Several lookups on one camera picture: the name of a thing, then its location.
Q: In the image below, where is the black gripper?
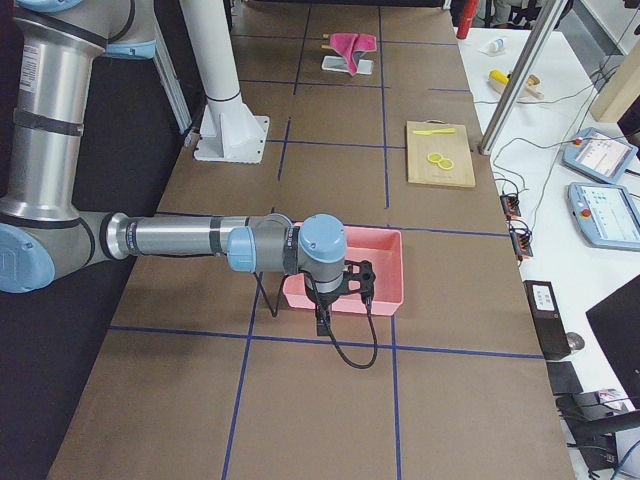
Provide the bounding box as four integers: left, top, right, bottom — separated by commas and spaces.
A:
304, 279, 345, 336

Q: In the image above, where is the pink cloth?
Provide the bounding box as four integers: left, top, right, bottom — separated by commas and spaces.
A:
329, 33, 377, 73

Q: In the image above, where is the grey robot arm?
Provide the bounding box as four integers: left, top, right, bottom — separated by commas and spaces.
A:
1, 1, 352, 333

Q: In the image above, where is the pink plastic bin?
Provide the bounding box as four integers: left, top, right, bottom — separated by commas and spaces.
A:
282, 222, 405, 318

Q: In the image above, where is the lemon slice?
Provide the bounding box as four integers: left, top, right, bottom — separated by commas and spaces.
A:
435, 157, 454, 171
427, 153, 443, 164

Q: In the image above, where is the wooden cutting board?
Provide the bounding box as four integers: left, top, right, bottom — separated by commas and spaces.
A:
406, 121, 476, 188

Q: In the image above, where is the orange terminal strip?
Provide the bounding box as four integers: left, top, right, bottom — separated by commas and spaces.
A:
509, 225, 533, 260
500, 193, 521, 219

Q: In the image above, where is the yellow plastic knife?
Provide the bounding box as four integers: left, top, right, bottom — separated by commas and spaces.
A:
411, 127, 456, 136

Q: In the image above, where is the black power box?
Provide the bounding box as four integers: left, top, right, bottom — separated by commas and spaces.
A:
523, 280, 571, 360

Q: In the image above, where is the white rack tray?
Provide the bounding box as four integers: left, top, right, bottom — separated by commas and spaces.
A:
321, 55, 374, 76

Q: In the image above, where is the black monitor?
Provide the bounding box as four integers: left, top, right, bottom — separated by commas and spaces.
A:
586, 281, 639, 403

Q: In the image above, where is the yellow wooden toy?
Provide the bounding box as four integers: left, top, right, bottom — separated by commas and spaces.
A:
487, 69, 545, 103

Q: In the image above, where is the teach pendant near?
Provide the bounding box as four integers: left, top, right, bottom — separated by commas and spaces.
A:
567, 182, 639, 251

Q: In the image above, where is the teach pendant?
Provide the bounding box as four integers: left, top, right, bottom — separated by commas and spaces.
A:
567, 182, 639, 251
562, 127, 638, 184

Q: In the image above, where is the teach pendant far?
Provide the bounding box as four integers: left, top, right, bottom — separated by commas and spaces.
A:
562, 127, 638, 184

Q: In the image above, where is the white bottle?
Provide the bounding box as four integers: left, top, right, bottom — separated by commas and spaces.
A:
479, 37, 507, 56

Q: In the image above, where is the red fire extinguisher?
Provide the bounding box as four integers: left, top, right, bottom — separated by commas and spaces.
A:
456, 0, 479, 40

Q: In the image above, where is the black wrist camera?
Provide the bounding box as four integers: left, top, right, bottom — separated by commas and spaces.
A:
342, 260, 376, 304

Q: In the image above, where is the right black braided cable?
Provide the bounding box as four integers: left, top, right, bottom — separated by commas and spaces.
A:
255, 272, 379, 371

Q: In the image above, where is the white pedestal column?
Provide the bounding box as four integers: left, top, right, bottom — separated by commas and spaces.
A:
180, 0, 270, 164

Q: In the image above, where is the aluminium frame post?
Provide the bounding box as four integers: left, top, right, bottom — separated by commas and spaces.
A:
478, 0, 566, 156

